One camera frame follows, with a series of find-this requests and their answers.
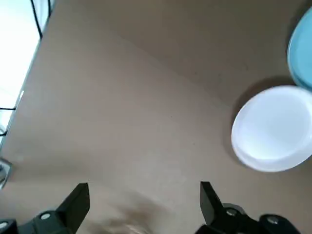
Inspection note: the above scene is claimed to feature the black desk cable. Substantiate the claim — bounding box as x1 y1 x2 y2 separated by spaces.
30 0 52 39

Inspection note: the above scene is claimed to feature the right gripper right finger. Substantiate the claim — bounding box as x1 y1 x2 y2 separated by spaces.
195 181 301 234

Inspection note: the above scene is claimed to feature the pink plate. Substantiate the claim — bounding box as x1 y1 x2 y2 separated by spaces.
231 85 312 173

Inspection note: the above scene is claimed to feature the blue plate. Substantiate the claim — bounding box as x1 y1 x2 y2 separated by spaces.
287 7 312 90

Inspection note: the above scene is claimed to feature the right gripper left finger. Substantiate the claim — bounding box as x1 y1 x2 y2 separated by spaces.
0 182 91 234

